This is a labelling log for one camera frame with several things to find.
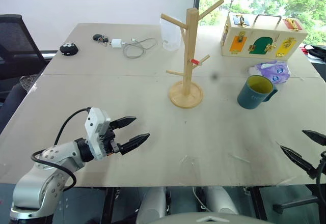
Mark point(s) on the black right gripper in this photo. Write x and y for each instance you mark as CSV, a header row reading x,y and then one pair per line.
x,y
324,164

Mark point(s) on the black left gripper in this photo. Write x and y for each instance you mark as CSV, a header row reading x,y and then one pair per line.
x,y
109,141

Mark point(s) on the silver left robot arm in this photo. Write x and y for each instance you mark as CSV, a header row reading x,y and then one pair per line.
x,y
54,155

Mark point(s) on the dark teal mug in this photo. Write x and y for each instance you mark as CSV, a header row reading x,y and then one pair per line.
x,y
250,96

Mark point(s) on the wooden mug tree stand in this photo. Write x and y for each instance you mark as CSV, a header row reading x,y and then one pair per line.
x,y
187,81

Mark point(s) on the clear plastic cup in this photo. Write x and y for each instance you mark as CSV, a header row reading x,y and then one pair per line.
x,y
171,37

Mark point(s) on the black chair base bar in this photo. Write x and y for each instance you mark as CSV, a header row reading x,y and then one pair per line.
x,y
293,203

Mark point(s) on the black table leg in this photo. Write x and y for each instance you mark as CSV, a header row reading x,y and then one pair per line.
x,y
110,205
259,203

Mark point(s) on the silver robot left leg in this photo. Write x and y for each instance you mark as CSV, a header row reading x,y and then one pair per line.
x,y
152,203

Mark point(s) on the silver robot leg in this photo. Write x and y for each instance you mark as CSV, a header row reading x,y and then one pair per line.
x,y
220,199
152,203

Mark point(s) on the purple tissue pack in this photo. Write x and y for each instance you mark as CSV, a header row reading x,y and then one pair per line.
x,y
276,72

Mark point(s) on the white charger plug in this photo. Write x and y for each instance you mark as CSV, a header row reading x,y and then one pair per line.
x,y
116,43

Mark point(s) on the black red bag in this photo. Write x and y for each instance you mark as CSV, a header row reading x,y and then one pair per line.
x,y
315,52

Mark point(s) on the black key bunch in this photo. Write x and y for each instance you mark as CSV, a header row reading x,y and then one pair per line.
x,y
98,37

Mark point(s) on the silver robot right leg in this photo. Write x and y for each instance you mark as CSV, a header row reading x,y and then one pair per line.
x,y
220,199

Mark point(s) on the black round button device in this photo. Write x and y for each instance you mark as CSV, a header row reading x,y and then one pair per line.
x,y
68,49

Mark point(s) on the grey mesh chair part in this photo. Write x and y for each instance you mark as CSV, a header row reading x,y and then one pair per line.
x,y
28,81

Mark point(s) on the wooden latch box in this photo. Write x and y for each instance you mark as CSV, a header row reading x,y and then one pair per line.
x,y
262,39

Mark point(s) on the grey robot torso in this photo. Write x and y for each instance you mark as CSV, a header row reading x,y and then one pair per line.
x,y
211,219

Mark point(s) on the black mesh office chair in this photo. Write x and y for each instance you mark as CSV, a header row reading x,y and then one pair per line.
x,y
15,45

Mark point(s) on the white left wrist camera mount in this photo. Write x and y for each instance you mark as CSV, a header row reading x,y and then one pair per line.
x,y
94,124

